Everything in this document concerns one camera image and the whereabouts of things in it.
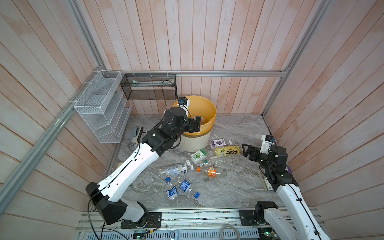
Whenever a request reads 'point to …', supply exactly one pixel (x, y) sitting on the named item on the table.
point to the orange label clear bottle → (211, 172)
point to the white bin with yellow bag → (199, 141)
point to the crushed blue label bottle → (185, 186)
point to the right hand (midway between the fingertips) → (249, 145)
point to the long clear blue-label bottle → (176, 169)
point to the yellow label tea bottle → (233, 150)
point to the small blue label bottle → (172, 193)
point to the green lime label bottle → (198, 156)
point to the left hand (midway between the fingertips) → (191, 119)
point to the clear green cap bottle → (215, 161)
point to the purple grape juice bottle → (218, 142)
